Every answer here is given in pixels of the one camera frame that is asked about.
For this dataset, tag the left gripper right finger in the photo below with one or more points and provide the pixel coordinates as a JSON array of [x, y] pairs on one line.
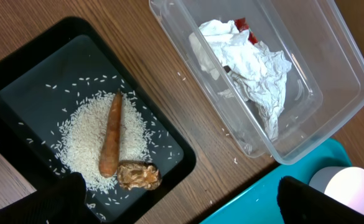
[[300, 203]]

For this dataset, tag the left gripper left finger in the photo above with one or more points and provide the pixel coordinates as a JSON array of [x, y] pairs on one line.
[[62, 202]]

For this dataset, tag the pink bowl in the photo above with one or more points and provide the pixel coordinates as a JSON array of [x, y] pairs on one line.
[[343, 184]]

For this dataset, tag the orange carrot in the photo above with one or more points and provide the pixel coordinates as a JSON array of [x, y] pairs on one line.
[[109, 157]]

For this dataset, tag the brown walnut cookie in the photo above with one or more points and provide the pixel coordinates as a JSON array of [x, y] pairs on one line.
[[138, 174]]

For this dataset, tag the white napkin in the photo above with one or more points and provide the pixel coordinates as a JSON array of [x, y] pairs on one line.
[[257, 73]]

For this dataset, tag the red silver snack wrapper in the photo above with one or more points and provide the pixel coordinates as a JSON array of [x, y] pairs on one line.
[[241, 25]]

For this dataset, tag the teal plastic tray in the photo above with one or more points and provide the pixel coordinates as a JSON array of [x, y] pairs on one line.
[[257, 204]]

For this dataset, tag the pile of rice grains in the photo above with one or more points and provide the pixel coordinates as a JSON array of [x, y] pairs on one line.
[[85, 137]]

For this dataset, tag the black plastic tray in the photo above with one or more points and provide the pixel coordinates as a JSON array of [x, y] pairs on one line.
[[73, 48]]

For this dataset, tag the clear plastic bin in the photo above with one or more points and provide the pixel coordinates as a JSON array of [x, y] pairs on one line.
[[324, 88]]

